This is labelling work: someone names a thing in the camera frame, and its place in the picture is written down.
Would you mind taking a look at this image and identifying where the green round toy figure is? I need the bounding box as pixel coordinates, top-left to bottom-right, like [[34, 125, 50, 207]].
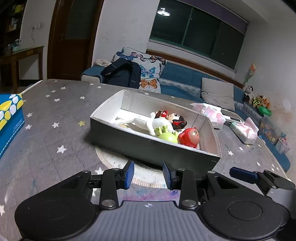
[[154, 126, 179, 144]]

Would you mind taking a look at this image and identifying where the red dress doll figure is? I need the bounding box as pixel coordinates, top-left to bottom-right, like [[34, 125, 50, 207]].
[[155, 110, 187, 131]]

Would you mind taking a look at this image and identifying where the white plush rabbit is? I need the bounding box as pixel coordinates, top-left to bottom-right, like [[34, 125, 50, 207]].
[[113, 112, 177, 136]]

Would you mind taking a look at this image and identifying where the round white paper plate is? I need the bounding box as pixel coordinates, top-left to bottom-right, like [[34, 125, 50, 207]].
[[95, 146, 167, 189]]

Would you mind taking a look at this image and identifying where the red round toy figure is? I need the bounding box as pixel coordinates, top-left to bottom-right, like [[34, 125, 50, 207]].
[[178, 127, 200, 149]]

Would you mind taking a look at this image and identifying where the white grey cardboard box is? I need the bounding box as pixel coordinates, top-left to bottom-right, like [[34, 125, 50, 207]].
[[90, 89, 222, 175]]

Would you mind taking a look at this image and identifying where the grey star pattern tablecloth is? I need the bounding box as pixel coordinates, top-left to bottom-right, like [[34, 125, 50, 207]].
[[1, 79, 288, 240]]

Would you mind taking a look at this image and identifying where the pink plastic bag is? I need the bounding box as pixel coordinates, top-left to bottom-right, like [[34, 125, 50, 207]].
[[191, 103, 226, 130]]

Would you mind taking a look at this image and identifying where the pink white wipes pack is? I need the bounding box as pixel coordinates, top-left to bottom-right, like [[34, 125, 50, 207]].
[[230, 118, 259, 145]]

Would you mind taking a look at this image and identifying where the grey cushion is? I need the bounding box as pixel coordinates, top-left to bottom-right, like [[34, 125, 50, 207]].
[[201, 77, 235, 111]]

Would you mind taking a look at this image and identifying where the clear plastic toy bin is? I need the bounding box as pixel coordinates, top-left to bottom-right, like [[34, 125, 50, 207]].
[[259, 115, 290, 154]]

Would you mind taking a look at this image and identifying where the blue sofa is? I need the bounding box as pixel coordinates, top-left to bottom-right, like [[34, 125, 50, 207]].
[[81, 62, 290, 172]]

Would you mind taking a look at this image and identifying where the panda plush toy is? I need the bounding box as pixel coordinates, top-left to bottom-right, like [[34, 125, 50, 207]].
[[242, 85, 254, 105]]

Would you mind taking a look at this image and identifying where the dark blue backpack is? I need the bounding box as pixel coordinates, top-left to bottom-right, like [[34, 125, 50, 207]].
[[100, 58, 142, 89]]

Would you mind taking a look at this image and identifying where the blue yellow tissue box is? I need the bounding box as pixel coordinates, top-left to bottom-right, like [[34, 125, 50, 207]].
[[0, 94, 25, 157]]

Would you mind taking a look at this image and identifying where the butterfly print pillow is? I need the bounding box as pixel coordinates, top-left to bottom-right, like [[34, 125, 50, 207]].
[[112, 47, 167, 93]]

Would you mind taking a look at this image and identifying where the dark window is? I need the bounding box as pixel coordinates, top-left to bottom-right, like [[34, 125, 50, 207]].
[[150, 1, 248, 69]]

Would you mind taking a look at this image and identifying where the dark wooden door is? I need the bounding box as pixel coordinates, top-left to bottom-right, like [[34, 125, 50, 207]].
[[47, 0, 104, 80]]

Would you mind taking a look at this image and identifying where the wooden side table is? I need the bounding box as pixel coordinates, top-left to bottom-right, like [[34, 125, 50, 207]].
[[1, 46, 44, 94]]

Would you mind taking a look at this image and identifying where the green toy ring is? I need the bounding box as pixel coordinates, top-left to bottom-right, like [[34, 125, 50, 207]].
[[257, 105, 273, 117]]

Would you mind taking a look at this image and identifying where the orange flower wall decoration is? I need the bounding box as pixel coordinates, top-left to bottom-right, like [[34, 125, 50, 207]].
[[243, 64, 256, 85]]

